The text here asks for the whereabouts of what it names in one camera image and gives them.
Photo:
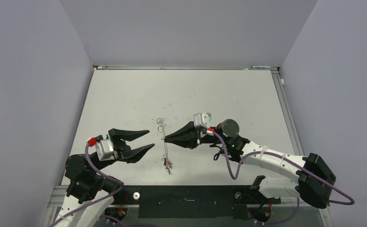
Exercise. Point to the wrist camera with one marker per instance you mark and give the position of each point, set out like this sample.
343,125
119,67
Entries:
103,146
200,121

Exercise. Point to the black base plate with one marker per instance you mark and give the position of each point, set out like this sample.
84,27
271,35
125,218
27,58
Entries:
206,201

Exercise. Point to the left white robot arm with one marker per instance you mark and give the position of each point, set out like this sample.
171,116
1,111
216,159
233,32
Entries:
91,191

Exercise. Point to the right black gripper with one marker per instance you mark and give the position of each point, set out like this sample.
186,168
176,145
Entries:
188,135

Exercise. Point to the right aluminium rail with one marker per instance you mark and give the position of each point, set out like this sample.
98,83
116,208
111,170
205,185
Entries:
293,133

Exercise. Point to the metal crescent keyring plate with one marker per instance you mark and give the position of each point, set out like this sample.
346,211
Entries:
166,161

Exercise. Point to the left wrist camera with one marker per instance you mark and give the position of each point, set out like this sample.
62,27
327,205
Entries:
103,146

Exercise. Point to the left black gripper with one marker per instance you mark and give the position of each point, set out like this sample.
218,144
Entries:
124,152

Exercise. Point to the rear aluminium rail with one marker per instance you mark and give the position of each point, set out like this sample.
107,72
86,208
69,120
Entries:
126,67

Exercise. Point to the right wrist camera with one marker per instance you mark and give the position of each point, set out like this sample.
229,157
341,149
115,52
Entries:
200,121

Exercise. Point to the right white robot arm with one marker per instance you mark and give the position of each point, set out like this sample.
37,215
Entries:
308,178

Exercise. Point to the green tagged key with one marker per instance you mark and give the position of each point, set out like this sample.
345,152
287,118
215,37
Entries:
209,116

